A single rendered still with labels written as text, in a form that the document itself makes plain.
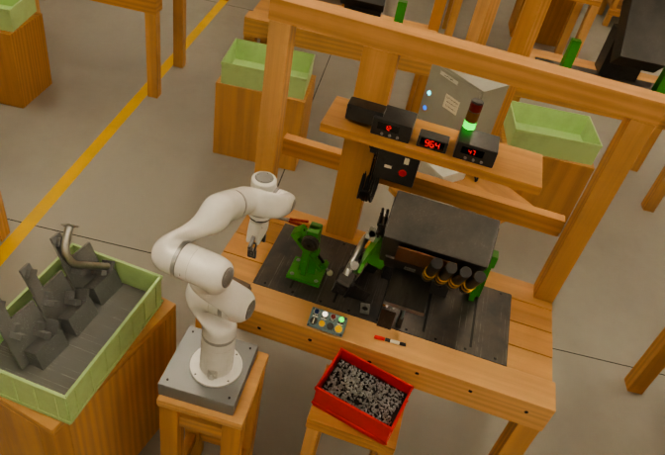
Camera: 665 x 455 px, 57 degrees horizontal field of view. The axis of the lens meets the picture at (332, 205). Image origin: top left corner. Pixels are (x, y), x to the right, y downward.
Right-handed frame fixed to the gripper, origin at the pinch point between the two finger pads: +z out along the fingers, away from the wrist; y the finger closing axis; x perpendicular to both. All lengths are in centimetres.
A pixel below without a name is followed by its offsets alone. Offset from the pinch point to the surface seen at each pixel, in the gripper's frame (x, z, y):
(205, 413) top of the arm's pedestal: 1, 45, 42
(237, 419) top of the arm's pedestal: 12, 45, 40
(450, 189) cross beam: 63, 3, -74
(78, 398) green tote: -41, 42, 53
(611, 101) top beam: 105, -60, -66
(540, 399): 118, 40, -8
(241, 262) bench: -15, 42, -30
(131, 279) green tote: -52, 42, -1
